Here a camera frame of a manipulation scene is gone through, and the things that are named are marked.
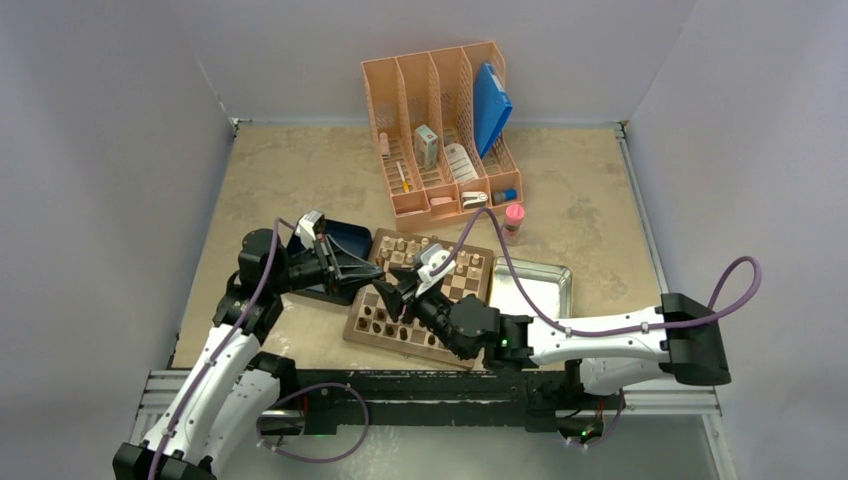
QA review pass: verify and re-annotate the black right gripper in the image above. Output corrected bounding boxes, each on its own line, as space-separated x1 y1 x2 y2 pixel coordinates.
372 267 470 361

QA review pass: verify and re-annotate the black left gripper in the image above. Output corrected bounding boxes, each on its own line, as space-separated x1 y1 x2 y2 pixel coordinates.
269 232 382 298

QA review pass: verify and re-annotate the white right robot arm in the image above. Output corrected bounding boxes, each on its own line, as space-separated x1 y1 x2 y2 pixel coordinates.
373 280 731 407

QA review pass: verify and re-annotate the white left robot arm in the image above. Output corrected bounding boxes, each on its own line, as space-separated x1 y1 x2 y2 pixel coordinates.
112 228 384 479

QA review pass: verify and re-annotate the wooden chess board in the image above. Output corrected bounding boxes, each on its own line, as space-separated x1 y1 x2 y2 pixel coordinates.
342 228 495 370

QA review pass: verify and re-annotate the light chess pieces row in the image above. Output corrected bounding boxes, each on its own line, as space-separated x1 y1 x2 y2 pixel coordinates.
374 235 490 280

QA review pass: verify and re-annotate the dark blue tin tray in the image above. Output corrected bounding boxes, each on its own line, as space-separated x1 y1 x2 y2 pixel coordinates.
293 220 373 306

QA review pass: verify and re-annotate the yellow pen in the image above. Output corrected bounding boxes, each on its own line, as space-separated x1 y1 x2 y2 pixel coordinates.
396 161 411 193

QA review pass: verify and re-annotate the white stapler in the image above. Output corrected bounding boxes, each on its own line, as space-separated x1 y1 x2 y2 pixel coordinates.
460 191 489 210

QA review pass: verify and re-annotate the white red small box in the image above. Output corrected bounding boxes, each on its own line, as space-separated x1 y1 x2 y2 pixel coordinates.
413 124 439 170

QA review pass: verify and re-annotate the pink cap bottle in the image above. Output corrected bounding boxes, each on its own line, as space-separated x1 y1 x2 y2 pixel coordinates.
500 204 525 244

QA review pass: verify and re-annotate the white labelled packet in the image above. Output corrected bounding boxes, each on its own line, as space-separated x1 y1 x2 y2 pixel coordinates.
445 143 479 183

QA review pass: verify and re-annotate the blue cap glue stick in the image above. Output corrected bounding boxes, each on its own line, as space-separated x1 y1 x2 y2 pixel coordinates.
491 189 517 205

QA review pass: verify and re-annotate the orange file organizer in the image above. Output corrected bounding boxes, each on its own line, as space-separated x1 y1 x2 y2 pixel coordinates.
361 41 524 232

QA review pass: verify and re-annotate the blue folder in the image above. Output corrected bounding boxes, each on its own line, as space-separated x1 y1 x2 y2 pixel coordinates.
473 62 513 158

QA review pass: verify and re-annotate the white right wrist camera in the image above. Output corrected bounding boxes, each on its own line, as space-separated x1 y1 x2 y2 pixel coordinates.
413 243 457 297

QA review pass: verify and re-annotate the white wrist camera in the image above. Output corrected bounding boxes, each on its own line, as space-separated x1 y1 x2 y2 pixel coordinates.
294 210 326 250
413 243 457 297

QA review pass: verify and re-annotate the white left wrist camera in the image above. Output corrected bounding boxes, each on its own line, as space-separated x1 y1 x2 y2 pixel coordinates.
294 210 326 250

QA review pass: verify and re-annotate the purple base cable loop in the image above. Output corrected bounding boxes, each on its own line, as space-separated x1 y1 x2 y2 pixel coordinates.
255 382 370 465

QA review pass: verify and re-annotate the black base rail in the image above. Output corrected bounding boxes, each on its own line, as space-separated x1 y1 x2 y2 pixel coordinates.
261 369 625 435

